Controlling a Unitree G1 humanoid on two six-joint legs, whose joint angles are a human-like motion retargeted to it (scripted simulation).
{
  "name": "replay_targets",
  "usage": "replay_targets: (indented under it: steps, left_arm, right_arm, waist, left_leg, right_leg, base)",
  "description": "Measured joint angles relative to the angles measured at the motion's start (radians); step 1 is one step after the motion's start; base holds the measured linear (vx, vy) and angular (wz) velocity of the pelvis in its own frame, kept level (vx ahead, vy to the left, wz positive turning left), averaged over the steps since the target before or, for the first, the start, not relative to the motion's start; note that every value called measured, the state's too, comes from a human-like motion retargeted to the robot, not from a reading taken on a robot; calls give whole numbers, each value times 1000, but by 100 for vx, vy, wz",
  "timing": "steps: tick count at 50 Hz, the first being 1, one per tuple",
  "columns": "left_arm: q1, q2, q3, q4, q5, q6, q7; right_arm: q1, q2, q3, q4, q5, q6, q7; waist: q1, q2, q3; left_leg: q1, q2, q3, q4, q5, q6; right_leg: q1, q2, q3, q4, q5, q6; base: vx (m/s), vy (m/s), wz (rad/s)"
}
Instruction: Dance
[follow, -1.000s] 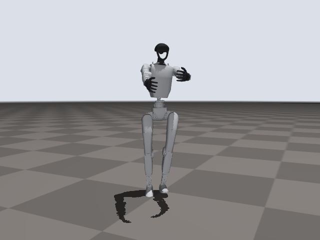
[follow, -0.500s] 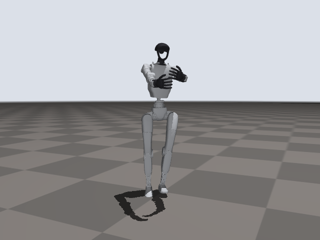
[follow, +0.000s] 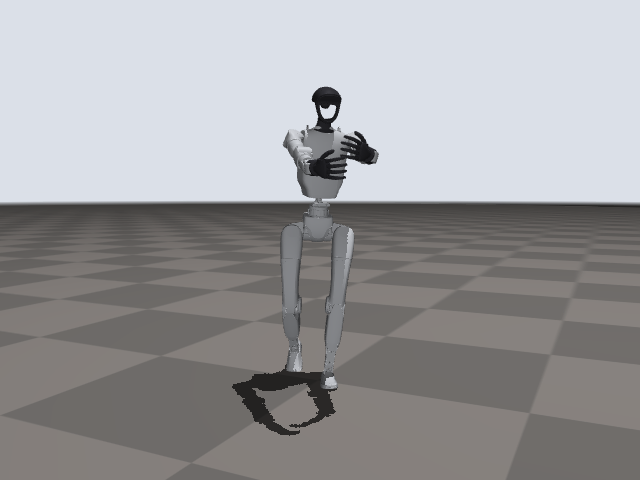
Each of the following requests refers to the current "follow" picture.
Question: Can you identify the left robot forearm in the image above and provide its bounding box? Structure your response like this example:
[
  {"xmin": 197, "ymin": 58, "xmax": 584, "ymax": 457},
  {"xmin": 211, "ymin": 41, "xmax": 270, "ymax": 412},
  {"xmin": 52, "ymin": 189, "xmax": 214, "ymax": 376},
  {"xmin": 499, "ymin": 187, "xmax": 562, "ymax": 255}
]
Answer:
[{"xmin": 359, "ymin": 145, "xmax": 379, "ymax": 165}]

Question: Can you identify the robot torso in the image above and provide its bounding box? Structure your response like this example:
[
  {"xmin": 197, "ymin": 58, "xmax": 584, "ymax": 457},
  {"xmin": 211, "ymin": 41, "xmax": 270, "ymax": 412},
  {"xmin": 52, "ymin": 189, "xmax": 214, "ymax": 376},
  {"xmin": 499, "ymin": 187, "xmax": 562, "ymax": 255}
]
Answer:
[{"xmin": 297, "ymin": 125, "xmax": 349, "ymax": 242}]

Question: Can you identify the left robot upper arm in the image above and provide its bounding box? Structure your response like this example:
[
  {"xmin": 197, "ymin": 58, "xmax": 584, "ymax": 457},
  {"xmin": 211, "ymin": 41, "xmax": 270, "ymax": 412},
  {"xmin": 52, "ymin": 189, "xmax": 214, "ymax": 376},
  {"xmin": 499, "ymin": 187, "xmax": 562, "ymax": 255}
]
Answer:
[{"xmin": 347, "ymin": 133, "xmax": 362, "ymax": 162}]

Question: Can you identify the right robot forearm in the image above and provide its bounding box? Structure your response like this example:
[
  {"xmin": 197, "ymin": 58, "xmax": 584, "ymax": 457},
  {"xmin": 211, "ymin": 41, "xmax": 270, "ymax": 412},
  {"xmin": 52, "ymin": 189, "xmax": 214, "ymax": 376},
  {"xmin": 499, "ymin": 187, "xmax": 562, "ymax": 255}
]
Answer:
[{"xmin": 293, "ymin": 147, "xmax": 314, "ymax": 175}]

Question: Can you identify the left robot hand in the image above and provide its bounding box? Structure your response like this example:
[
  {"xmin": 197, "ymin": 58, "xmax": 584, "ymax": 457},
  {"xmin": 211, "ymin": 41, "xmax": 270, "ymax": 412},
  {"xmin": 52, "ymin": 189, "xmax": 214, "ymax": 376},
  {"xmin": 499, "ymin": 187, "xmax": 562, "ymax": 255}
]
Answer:
[{"xmin": 340, "ymin": 131, "xmax": 377, "ymax": 164}]

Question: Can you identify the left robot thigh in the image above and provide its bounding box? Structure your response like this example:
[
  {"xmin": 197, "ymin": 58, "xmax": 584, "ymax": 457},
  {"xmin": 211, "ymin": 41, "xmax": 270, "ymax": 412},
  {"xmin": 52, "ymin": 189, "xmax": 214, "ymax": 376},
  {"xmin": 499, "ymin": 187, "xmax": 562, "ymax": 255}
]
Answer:
[{"xmin": 325, "ymin": 223, "xmax": 354, "ymax": 315}]

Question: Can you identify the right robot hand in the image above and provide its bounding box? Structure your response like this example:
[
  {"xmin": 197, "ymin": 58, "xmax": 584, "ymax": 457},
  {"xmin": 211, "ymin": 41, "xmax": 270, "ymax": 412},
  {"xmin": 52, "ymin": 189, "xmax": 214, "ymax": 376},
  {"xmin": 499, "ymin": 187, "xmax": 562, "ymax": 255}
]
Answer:
[{"xmin": 307, "ymin": 149, "xmax": 347, "ymax": 180}]

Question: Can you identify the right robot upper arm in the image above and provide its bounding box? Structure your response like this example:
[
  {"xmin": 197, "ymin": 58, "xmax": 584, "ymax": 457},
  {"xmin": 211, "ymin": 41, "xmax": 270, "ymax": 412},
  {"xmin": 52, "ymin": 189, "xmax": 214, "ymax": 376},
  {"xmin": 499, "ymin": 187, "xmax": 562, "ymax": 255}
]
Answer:
[{"xmin": 283, "ymin": 129, "xmax": 313, "ymax": 157}]

